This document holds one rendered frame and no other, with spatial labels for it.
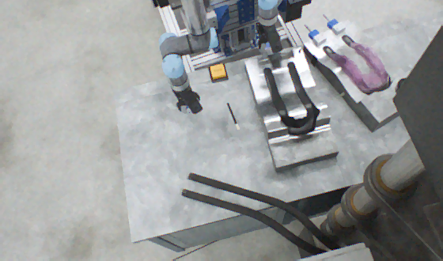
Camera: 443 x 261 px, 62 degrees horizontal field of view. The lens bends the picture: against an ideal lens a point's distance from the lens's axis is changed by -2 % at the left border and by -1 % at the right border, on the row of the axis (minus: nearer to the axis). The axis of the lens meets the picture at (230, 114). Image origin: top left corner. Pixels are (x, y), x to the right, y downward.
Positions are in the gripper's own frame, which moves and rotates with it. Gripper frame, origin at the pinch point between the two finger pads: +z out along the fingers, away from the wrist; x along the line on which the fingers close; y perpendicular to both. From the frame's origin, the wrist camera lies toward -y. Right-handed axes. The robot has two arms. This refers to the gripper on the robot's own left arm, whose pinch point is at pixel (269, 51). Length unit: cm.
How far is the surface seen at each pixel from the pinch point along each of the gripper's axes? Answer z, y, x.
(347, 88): -3.3, -32.0, -23.1
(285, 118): -5.9, -36.6, 7.0
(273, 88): -3.3, -20.6, 6.1
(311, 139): -1.4, -47.3, 0.2
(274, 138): -2.1, -42.0, 13.9
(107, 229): 84, -32, 117
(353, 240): -19, -89, 6
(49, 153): 85, 32, 147
